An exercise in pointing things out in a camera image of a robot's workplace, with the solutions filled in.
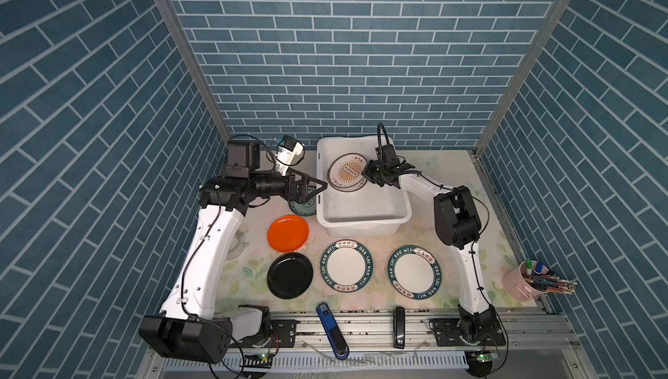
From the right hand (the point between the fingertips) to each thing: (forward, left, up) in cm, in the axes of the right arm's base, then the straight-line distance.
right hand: (359, 169), depth 104 cm
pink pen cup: (-41, -49, -3) cm, 64 cm away
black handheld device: (-54, -15, -6) cm, 56 cm away
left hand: (-29, +10, +26) cm, 40 cm away
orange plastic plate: (-27, +24, -7) cm, 37 cm away
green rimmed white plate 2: (-36, -21, -11) cm, 43 cm away
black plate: (-42, +20, -6) cm, 47 cm away
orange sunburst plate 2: (+2, +5, -4) cm, 7 cm away
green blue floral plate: (-15, +20, -8) cm, 26 cm away
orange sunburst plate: (-7, +4, -6) cm, 9 cm away
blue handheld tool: (-57, +4, -5) cm, 57 cm away
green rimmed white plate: (-37, +2, -9) cm, 38 cm away
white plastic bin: (-15, -6, -7) cm, 17 cm away
